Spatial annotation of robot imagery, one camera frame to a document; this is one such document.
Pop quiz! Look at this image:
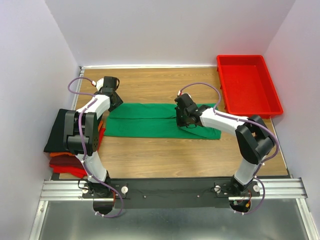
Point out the green t shirt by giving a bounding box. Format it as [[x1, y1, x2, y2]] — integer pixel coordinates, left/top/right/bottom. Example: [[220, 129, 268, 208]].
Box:
[[104, 103, 222, 140]]

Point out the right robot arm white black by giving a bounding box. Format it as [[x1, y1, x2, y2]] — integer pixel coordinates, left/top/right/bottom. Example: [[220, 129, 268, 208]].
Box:
[[174, 93, 279, 196]]

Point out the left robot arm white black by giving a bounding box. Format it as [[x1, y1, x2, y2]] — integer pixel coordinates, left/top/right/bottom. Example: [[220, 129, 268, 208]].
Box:
[[63, 76, 123, 198]]

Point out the red plastic bin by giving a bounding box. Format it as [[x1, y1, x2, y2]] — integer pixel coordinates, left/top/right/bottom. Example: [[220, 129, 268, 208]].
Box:
[[216, 54, 284, 119]]

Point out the black folded t shirt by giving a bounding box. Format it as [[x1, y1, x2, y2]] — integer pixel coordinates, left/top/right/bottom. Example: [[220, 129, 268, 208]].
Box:
[[43, 108, 68, 153]]

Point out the maroon folded t shirt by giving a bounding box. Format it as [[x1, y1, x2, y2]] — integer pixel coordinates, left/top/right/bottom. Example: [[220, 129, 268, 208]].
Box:
[[49, 155, 84, 169]]

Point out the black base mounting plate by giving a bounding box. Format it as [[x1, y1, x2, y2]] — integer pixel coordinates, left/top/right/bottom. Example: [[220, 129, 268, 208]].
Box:
[[79, 177, 261, 213]]

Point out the red folded t shirt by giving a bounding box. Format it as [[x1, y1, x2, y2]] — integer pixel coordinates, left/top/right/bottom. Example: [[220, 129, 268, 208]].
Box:
[[51, 127, 106, 177]]

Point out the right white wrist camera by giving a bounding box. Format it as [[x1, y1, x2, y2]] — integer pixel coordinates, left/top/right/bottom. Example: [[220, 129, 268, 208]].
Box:
[[177, 90, 191, 97]]

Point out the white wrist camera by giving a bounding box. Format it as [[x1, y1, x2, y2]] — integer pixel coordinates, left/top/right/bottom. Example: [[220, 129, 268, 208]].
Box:
[[91, 78, 104, 91], [177, 90, 191, 97]]

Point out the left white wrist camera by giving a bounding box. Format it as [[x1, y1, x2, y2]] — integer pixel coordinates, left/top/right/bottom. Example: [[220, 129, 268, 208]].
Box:
[[91, 78, 104, 91]]

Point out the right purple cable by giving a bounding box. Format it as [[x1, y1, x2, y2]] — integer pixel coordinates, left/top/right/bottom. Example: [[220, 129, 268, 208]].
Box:
[[177, 82, 280, 216]]

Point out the purple cable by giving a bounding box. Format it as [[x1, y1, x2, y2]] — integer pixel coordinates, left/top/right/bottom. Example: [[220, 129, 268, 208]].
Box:
[[177, 82, 280, 216], [67, 76, 125, 219]]

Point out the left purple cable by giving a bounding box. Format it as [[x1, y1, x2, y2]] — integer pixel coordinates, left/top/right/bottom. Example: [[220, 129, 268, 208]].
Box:
[[67, 76, 125, 219]]

